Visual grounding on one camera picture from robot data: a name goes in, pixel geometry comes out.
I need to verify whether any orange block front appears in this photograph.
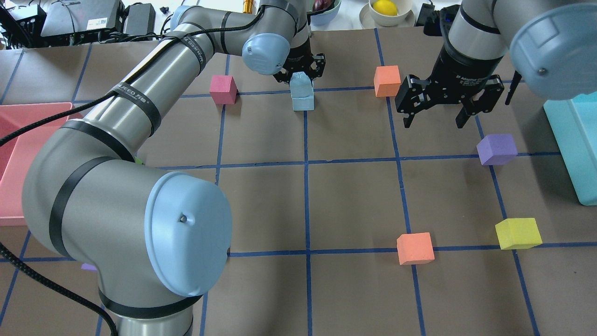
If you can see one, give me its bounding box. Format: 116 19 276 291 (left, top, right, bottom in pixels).
374 64 401 98

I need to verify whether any pink plastic bin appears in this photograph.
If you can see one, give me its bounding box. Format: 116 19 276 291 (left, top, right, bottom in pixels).
0 102 81 227

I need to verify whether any red block left front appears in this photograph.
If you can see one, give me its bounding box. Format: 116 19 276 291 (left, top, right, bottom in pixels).
209 75 237 105

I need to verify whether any yellow foam block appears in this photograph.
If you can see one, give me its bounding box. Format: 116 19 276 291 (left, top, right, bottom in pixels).
495 218 543 250

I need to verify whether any black power adapter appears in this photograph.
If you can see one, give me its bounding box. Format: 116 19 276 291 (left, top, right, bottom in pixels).
122 3 155 36

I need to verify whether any purple block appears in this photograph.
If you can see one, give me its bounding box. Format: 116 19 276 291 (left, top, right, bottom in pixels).
81 263 98 272
476 133 518 166

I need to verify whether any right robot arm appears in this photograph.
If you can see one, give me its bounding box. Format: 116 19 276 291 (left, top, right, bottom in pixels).
395 0 597 128

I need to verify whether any orange block near base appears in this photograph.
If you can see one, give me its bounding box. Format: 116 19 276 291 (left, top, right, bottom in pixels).
396 232 435 266

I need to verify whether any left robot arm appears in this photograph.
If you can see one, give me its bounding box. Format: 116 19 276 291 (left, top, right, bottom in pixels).
22 0 309 336

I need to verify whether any green bowl with fruit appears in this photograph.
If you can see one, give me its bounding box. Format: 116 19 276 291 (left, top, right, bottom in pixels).
308 0 341 26

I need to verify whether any light blue block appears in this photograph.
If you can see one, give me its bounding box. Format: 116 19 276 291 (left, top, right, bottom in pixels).
292 95 315 111
289 71 314 100

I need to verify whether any purple block left side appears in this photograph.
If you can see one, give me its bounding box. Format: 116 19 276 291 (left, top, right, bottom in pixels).
81 263 98 272

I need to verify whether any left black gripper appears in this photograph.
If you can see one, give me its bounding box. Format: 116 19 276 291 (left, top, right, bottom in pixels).
273 40 326 84

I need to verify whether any purple block right side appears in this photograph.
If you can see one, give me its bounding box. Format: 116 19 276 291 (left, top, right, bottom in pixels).
476 133 518 166

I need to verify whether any cream bowl with lemon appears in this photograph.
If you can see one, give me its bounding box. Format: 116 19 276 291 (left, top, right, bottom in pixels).
360 0 415 28

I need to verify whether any gold metal cylinder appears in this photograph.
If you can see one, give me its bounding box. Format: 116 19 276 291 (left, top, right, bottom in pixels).
242 0 254 14

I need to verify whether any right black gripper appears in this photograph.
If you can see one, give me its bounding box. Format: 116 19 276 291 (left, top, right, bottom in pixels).
395 44 505 128

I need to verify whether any cyan plastic bin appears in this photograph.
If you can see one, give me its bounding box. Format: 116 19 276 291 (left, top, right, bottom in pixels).
543 93 597 206

